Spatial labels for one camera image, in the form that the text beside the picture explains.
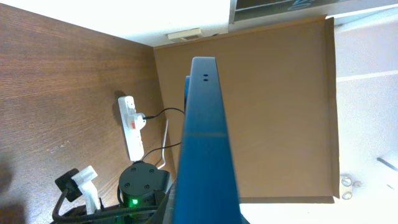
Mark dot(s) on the white USB charger adapter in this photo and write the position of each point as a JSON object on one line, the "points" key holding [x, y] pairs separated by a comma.
{"points": [[135, 121]]}

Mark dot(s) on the brown cardboard board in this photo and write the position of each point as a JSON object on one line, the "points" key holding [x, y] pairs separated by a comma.
{"points": [[279, 93]]}

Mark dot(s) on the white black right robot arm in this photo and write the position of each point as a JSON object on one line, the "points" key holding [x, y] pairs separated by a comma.
{"points": [[142, 185]]}

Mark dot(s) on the white wall vent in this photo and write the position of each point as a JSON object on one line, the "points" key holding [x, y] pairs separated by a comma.
{"points": [[185, 35]]}

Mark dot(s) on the blue Galaxy smartphone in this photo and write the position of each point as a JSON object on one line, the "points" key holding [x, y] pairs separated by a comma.
{"points": [[206, 190]]}

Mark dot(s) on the white power strip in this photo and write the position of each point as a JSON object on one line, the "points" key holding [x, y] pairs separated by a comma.
{"points": [[133, 138]]}

